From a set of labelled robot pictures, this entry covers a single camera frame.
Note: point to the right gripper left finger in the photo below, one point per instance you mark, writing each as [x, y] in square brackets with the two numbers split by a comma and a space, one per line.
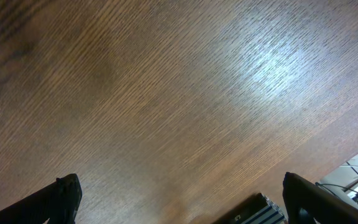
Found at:
[56, 203]

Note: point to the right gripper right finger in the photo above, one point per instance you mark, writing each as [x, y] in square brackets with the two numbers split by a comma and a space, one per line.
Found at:
[307, 203]

